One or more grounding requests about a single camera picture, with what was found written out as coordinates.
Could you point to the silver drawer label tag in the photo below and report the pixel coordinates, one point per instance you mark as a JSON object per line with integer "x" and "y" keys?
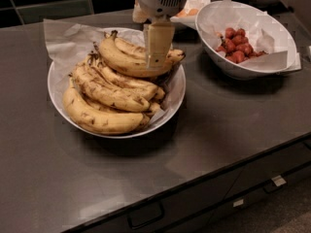
{"x": 278, "y": 181}

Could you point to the white paper in strawberry bowl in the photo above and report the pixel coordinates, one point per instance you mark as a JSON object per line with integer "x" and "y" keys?
{"x": 259, "y": 23}

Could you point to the black drawer handle right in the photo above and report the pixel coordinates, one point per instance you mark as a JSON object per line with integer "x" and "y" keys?
{"x": 271, "y": 188}

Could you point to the white paper under bananas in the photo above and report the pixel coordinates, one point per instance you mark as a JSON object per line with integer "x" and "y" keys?
{"x": 68, "y": 43}

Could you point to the pile of small oranges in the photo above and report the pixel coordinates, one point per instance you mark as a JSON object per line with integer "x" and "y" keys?
{"x": 189, "y": 13}

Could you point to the black drawer handle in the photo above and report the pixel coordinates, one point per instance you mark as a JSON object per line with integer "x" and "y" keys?
{"x": 146, "y": 215}
{"x": 271, "y": 188}

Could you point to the white bowl with bananas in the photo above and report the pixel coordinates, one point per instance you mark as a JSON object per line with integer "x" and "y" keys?
{"x": 175, "y": 87}

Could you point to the ripe banana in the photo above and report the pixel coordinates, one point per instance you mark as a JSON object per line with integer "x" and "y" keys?
{"x": 128, "y": 65}
{"x": 138, "y": 52}

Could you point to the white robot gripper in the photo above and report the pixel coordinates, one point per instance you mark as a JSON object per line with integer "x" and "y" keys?
{"x": 159, "y": 0}

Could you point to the bottom front yellow banana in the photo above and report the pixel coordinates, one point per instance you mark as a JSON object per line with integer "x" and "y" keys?
{"x": 96, "y": 121}

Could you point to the white bowl with strawberries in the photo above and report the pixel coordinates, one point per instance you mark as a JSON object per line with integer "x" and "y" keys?
{"x": 226, "y": 65}

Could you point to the white drawer label sticker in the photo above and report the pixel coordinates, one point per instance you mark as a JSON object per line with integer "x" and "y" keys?
{"x": 238, "y": 203}

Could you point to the middle spotted banana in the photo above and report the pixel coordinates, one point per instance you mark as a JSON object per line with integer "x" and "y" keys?
{"x": 144, "y": 88}

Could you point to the pile of red strawberries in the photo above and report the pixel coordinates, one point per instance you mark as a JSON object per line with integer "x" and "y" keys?
{"x": 235, "y": 46}

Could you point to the large spotted banana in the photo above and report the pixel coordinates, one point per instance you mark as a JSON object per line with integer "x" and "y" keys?
{"x": 95, "y": 87}

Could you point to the white bowl with oranges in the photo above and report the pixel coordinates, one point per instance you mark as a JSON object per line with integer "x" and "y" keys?
{"x": 188, "y": 21}

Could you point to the black drawer handle left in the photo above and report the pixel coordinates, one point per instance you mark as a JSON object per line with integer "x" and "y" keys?
{"x": 146, "y": 215}

